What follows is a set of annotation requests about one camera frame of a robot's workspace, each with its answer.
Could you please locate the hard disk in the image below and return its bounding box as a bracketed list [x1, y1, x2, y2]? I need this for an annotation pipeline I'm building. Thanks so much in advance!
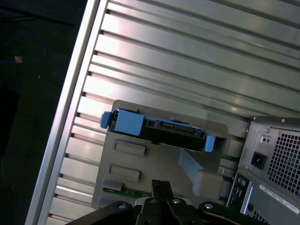
[101, 107, 216, 153]

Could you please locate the grey power supply unit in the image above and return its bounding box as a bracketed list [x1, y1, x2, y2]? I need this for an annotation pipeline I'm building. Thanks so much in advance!
[252, 130, 300, 195]

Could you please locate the black PC case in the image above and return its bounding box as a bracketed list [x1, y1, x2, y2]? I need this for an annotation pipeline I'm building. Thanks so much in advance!
[226, 114, 300, 225]

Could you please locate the blue floor cable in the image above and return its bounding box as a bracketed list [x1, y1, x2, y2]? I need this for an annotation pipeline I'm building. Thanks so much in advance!
[0, 31, 47, 66]

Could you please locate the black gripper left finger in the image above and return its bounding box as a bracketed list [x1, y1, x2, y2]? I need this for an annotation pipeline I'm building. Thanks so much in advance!
[70, 179, 166, 225]

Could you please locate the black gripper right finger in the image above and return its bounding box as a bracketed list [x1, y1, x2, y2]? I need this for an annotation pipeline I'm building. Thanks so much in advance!
[161, 180, 261, 225]

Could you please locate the grey parts rack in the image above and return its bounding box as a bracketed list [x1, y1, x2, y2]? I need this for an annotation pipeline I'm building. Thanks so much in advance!
[91, 99, 250, 211]

